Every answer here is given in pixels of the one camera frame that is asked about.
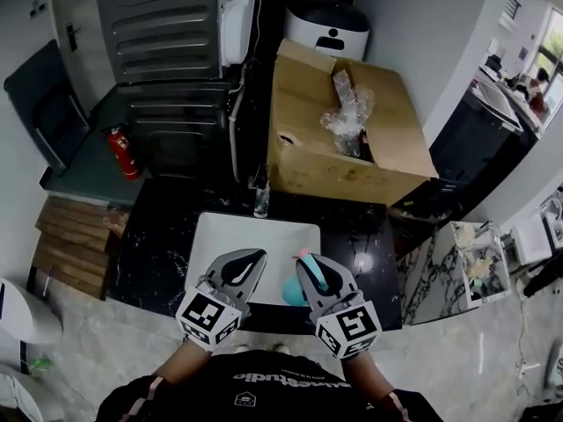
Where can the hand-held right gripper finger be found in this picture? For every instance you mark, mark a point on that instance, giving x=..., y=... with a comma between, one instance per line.
x=310, y=288
x=341, y=281

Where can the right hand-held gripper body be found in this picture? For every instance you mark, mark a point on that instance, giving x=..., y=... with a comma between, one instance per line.
x=352, y=323

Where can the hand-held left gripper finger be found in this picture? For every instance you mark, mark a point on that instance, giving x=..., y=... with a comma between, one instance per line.
x=257, y=275
x=222, y=266

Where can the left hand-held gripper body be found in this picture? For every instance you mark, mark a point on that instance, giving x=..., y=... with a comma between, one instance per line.
x=206, y=315

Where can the person's left forearm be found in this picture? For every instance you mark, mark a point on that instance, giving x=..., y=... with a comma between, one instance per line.
x=184, y=361

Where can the person's right forearm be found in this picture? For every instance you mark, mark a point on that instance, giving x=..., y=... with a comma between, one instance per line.
x=365, y=374

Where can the white rectangular sink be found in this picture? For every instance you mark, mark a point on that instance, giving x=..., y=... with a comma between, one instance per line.
x=246, y=244

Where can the person's shoes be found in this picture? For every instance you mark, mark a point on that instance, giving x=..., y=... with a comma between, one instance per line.
x=264, y=349

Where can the chrome faucet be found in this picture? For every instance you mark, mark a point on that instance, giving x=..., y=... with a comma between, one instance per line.
x=261, y=191

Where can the person's black shirt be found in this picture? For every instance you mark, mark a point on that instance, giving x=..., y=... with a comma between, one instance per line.
x=264, y=389

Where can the white marble veined box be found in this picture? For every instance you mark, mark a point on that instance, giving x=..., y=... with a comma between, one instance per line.
x=440, y=275

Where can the large cardboard box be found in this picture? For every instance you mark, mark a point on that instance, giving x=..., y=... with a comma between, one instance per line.
x=308, y=165

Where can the dark grey metal appliance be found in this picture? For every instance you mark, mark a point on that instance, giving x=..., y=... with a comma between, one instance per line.
x=176, y=130

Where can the red fire extinguisher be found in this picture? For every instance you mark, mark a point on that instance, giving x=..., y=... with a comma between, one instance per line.
x=125, y=152

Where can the stack of wooden planks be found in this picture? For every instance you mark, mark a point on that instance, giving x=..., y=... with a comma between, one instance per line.
x=70, y=244

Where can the crumpled clear plastic wrap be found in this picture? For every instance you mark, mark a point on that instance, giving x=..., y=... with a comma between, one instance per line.
x=347, y=112

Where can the white rounded furniture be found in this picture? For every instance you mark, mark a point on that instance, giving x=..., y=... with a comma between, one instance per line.
x=26, y=312

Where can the black cabinet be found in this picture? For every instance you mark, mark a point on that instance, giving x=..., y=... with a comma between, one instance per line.
x=475, y=143

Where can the white box appliance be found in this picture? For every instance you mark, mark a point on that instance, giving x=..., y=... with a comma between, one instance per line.
x=530, y=240

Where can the grey folding chair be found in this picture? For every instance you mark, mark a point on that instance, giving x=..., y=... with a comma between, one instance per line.
x=48, y=108

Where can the white door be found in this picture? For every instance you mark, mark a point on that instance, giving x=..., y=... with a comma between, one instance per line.
x=83, y=73

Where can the silver metal appliance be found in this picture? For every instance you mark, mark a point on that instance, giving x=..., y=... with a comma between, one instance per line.
x=163, y=24

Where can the white and black round appliance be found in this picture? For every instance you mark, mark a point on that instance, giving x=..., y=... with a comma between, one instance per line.
x=327, y=29

